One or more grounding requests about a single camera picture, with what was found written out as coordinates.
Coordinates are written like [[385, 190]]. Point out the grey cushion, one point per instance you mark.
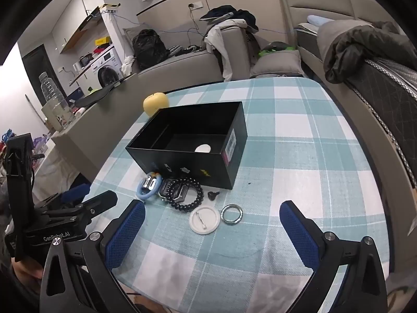
[[277, 63]]

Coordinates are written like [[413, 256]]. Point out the black curved pad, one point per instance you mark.
[[94, 97]]

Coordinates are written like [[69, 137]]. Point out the green black bag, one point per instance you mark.
[[277, 49]]

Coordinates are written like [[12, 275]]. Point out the person's left hand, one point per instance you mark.
[[27, 269]]

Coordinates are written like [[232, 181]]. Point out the white round pin badge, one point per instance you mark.
[[204, 220]]

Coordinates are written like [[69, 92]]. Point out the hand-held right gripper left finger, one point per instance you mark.
[[125, 231]]

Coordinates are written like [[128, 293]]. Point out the pile of clothes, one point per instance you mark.
[[228, 22]]

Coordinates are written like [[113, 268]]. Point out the grey blanket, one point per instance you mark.
[[332, 34]]

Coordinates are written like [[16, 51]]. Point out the light blue pillow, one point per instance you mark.
[[319, 20]]

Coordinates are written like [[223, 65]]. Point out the yellow box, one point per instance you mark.
[[102, 40]]

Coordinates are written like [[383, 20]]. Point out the dark olive jacket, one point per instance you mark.
[[365, 49]]

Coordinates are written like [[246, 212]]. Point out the teal checked tablecloth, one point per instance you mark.
[[293, 156]]

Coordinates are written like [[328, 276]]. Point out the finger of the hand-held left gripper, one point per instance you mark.
[[76, 192], [101, 200]]

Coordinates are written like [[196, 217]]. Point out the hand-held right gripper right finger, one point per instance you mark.
[[298, 234]]

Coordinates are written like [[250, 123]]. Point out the white washing machine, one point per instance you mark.
[[106, 68]]

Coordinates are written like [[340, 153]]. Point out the small black stud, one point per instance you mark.
[[212, 195]]

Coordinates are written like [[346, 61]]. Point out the wall socket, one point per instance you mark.
[[196, 5]]

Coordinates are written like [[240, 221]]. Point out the clear plastic water bottle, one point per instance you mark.
[[52, 94]]

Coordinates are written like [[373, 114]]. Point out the yellow apple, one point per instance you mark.
[[155, 103]]

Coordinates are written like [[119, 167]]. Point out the black cardboard box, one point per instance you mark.
[[195, 137]]

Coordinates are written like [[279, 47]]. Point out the black backpack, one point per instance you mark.
[[148, 49]]

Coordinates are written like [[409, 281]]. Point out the purple bag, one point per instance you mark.
[[40, 141]]

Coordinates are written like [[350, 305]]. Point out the grey upholstered bed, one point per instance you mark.
[[384, 104]]

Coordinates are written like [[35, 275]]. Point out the grey low cabinet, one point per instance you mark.
[[107, 127]]

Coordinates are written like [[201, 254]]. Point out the grey sofa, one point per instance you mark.
[[195, 65]]

